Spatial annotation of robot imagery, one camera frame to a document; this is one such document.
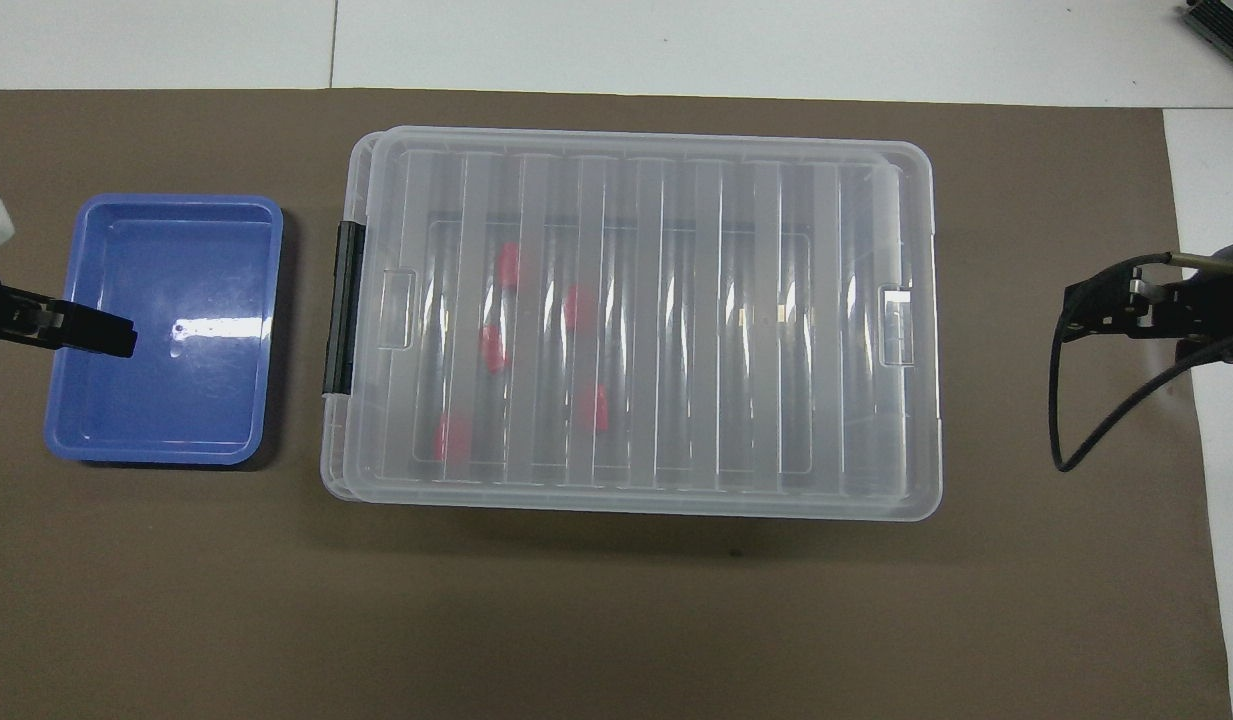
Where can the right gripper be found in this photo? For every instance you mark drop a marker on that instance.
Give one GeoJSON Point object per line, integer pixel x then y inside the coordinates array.
{"type": "Point", "coordinates": [1216, 300]}

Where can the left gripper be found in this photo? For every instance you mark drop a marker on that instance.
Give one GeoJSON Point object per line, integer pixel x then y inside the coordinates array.
{"type": "Point", "coordinates": [11, 312]}

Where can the red toy block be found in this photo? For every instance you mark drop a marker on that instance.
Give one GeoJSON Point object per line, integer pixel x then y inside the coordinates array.
{"type": "Point", "coordinates": [577, 308]}
{"type": "Point", "coordinates": [452, 438]}
{"type": "Point", "coordinates": [509, 266]}
{"type": "Point", "coordinates": [493, 350]}
{"type": "Point", "coordinates": [594, 409]}

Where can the clear plastic box lid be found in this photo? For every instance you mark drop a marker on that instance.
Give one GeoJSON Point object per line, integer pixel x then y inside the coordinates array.
{"type": "Point", "coordinates": [676, 330]}

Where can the blue plastic tray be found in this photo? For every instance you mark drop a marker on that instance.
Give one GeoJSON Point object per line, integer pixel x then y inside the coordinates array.
{"type": "Point", "coordinates": [166, 400]}

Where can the clear plastic storage box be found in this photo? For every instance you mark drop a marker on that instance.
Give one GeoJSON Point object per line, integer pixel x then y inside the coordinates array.
{"type": "Point", "coordinates": [338, 450]}

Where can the grey ribbed device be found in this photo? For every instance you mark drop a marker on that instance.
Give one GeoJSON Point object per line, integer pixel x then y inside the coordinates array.
{"type": "Point", "coordinates": [1224, 28]}

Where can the brown table mat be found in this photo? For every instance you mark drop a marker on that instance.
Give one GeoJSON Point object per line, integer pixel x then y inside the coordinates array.
{"type": "Point", "coordinates": [616, 620]}

